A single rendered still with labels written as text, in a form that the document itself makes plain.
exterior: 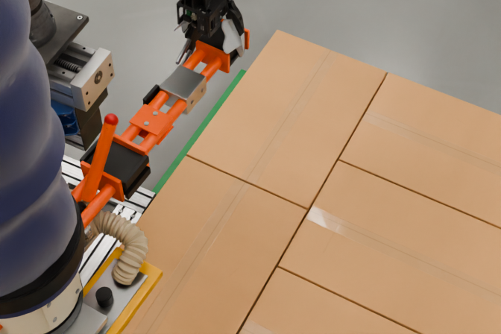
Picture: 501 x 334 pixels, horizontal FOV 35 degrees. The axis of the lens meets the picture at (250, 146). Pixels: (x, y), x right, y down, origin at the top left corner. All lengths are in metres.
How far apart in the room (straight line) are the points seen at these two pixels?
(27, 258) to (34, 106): 0.25
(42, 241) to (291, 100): 1.49
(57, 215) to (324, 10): 2.60
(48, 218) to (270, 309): 1.08
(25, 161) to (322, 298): 1.28
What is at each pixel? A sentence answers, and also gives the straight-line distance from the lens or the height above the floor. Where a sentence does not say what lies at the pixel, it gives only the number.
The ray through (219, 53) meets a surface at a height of 1.30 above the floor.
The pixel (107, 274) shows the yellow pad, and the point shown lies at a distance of 1.40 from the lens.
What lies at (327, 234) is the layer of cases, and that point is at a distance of 2.17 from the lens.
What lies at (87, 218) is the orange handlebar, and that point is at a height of 1.29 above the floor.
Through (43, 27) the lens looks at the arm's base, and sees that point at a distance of 1.93.
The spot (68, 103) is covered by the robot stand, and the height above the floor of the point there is 0.91.
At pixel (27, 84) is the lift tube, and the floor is 1.75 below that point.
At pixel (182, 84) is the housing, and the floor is 1.29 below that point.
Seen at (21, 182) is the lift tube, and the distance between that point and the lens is 0.95.
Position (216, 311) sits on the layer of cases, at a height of 0.54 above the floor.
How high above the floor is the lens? 2.39
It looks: 53 degrees down
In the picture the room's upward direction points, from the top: 2 degrees clockwise
